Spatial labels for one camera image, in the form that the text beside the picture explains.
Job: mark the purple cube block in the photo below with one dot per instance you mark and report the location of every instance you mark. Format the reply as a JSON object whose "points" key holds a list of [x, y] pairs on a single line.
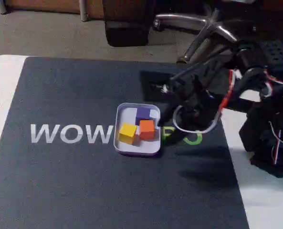
{"points": [[143, 114]]}

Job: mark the orange cube block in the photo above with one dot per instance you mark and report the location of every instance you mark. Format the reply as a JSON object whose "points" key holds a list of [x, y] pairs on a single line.
{"points": [[146, 130]]}

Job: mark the yellow cube block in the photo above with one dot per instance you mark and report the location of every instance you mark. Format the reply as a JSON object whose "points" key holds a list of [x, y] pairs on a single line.
{"points": [[128, 133]]}

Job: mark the lavender rounded tray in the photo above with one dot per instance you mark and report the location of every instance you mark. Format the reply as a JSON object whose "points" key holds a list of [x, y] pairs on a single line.
{"points": [[141, 149]]}

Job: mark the chrome office chair base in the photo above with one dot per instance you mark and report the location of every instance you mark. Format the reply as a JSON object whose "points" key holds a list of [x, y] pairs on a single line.
{"points": [[179, 20]]}

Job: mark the dark brown furniture block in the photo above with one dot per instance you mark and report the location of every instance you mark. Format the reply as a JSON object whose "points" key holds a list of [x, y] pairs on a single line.
{"points": [[127, 23]]}

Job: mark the dark printed desk mat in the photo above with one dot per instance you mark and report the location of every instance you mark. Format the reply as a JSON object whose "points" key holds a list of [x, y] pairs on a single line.
{"points": [[60, 190]]}

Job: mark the grey metal leg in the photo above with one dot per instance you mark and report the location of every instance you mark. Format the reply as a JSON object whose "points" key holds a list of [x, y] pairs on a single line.
{"points": [[84, 9], [1, 6]]}

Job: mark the brown wooden baseboard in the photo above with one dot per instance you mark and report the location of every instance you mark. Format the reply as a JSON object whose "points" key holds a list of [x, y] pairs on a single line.
{"points": [[48, 4]]}

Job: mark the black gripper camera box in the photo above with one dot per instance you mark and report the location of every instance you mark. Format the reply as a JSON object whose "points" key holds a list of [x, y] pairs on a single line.
{"points": [[155, 86]]}

